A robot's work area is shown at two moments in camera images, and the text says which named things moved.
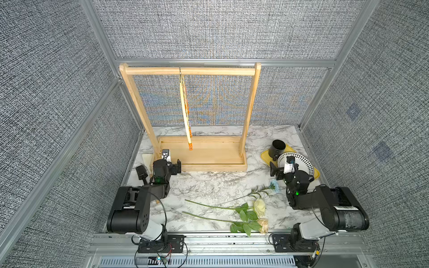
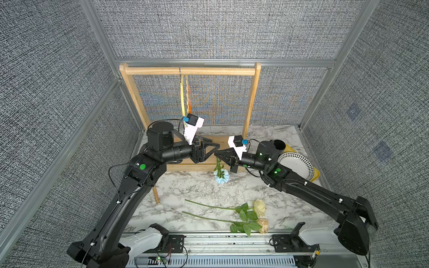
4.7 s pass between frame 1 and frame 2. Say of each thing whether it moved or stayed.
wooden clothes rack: stayed
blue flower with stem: moved
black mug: stayed
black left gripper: moved
